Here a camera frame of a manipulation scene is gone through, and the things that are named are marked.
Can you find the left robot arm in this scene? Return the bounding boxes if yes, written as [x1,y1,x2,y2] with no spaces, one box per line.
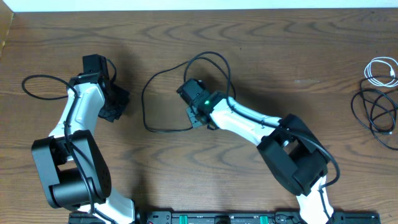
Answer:
[31,54,137,223]

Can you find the black usb cable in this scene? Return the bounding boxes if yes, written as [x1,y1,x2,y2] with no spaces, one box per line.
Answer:
[350,75,398,152]
[141,56,237,134]

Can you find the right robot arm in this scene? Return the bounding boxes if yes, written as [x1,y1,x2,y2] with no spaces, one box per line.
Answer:
[177,79,333,223]

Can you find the white usb cable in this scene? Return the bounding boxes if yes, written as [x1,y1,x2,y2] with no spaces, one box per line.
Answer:
[364,56,398,88]

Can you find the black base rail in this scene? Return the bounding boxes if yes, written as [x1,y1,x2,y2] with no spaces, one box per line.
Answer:
[67,210,382,224]

